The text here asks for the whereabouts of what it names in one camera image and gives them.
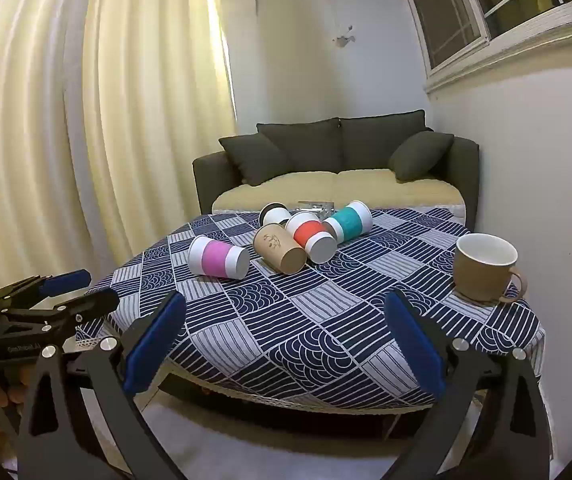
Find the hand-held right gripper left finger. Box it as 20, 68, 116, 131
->
16, 290, 189, 480

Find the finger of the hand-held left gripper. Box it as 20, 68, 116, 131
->
0, 269, 92, 306
1, 287, 120, 333

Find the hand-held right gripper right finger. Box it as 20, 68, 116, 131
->
383, 289, 552, 480

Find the pink sleeve white cup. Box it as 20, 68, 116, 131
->
187, 235, 251, 281

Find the teal sleeve white cup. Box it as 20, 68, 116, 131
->
322, 200, 374, 242

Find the orange sleeve white cup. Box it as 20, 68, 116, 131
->
286, 211, 338, 264

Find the brown paper cup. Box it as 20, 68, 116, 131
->
252, 223, 308, 276

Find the black sleeve white cup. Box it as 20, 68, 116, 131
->
259, 202, 293, 227

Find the tan ceramic mug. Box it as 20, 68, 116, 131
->
453, 233, 528, 305

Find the blue patterned tablecloth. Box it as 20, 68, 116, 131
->
77, 205, 547, 408

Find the cream sofa blanket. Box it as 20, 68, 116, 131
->
212, 168, 467, 213

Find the dark grey sofa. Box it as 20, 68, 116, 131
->
192, 110, 480, 231

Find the cream curtain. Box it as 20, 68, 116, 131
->
0, 0, 239, 301

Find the dark grey throw pillow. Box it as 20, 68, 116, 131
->
387, 131, 455, 182
218, 133, 287, 187

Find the dark grey back cushion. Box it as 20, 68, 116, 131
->
340, 109, 434, 171
256, 118, 342, 173

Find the white framed window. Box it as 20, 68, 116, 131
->
396, 0, 572, 93

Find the hanging wall ornament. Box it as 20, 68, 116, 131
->
326, 0, 359, 51

